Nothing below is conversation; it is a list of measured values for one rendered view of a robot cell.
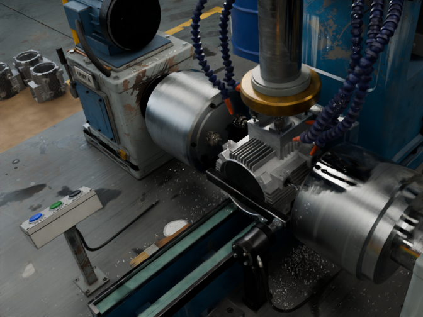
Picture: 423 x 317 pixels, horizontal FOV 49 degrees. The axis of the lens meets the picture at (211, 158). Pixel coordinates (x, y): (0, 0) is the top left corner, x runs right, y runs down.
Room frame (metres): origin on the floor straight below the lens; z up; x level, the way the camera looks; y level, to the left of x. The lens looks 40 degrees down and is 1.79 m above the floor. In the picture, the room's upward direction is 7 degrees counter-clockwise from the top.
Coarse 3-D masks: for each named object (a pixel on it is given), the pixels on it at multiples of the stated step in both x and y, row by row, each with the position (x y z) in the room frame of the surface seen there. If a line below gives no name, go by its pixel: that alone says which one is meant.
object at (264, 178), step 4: (312, 144) 0.86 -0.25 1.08; (224, 152) 0.85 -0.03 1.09; (228, 152) 0.85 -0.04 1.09; (220, 156) 0.85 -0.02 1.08; (224, 156) 0.84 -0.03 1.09; (228, 156) 0.85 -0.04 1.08; (264, 172) 0.76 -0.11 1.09; (260, 176) 0.75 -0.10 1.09; (264, 176) 0.76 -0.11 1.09; (268, 176) 0.76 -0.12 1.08; (260, 180) 0.76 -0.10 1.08; (264, 180) 0.75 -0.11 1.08; (268, 180) 0.75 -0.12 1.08; (260, 184) 0.75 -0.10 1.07; (264, 184) 0.74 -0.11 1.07; (224, 192) 0.85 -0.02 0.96; (228, 196) 0.84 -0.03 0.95; (260, 216) 0.76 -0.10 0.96; (264, 220) 0.75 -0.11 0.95
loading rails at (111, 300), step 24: (216, 216) 0.81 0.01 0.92; (240, 216) 0.83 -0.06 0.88; (288, 216) 0.80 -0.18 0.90; (192, 240) 0.74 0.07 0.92; (216, 240) 0.78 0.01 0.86; (144, 264) 0.68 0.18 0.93; (168, 264) 0.68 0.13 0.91; (192, 264) 0.72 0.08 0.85; (216, 264) 0.65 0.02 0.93; (120, 288) 0.63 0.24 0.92; (144, 288) 0.64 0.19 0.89; (168, 288) 0.67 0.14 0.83; (192, 288) 0.60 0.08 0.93; (216, 288) 0.64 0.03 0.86; (96, 312) 0.57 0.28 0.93; (120, 312) 0.59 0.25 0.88; (144, 312) 0.56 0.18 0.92; (168, 312) 0.55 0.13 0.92; (192, 312) 0.59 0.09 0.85
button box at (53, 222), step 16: (80, 192) 0.79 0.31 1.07; (48, 208) 0.77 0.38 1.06; (64, 208) 0.74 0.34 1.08; (80, 208) 0.75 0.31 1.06; (96, 208) 0.77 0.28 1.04; (32, 224) 0.71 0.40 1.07; (48, 224) 0.71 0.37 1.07; (64, 224) 0.72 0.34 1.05; (32, 240) 0.68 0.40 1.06; (48, 240) 0.69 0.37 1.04
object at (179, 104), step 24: (192, 72) 1.12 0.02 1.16; (168, 96) 1.04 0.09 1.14; (192, 96) 1.01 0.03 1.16; (216, 96) 0.99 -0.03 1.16; (240, 96) 1.04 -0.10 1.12; (168, 120) 0.99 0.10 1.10; (192, 120) 0.94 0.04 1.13; (216, 120) 0.97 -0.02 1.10; (240, 120) 0.99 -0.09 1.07; (168, 144) 0.98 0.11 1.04; (192, 144) 0.92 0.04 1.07; (216, 144) 0.93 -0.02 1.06; (192, 168) 0.92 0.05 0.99
